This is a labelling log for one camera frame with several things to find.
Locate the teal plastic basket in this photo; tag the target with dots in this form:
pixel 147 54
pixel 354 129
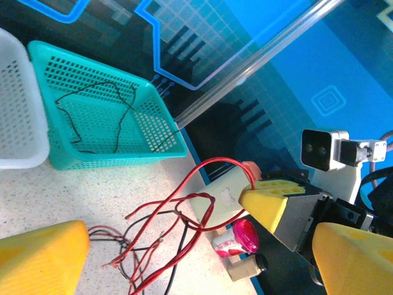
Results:
pixel 92 123

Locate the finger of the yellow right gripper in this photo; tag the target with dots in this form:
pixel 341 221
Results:
pixel 282 182
pixel 264 212

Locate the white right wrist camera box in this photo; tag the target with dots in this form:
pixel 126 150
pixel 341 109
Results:
pixel 319 150

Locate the white plastic basket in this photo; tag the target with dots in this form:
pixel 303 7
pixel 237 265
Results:
pixel 18 107

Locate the beige block with black knob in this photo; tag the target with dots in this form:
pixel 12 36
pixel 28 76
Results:
pixel 242 269

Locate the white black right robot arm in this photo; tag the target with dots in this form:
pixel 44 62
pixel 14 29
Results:
pixel 380 190

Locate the pink lidded cup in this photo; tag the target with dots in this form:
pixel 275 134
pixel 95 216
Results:
pixel 245 236

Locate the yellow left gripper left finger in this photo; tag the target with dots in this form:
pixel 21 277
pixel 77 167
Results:
pixel 37 264

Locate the aluminium frame post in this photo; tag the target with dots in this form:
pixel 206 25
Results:
pixel 245 67

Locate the beige utensil holder terracotta top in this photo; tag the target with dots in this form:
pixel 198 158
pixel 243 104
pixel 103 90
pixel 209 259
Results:
pixel 225 184

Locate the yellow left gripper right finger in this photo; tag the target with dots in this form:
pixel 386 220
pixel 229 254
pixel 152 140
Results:
pixel 356 267

